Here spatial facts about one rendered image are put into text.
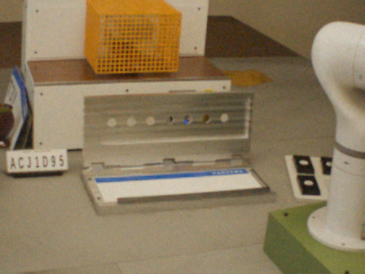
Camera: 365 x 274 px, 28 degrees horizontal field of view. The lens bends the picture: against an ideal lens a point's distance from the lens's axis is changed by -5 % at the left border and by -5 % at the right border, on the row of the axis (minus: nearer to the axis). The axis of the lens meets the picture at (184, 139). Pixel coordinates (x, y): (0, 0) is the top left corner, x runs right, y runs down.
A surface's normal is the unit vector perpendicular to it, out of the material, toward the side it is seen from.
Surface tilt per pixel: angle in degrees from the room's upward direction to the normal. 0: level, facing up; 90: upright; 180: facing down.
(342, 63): 93
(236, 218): 0
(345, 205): 92
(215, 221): 0
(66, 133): 90
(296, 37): 90
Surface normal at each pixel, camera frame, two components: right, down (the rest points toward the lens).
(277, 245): -0.93, 0.07
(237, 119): 0.31, 0.26
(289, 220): 0.04, -0.92
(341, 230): -0.60, 0.29
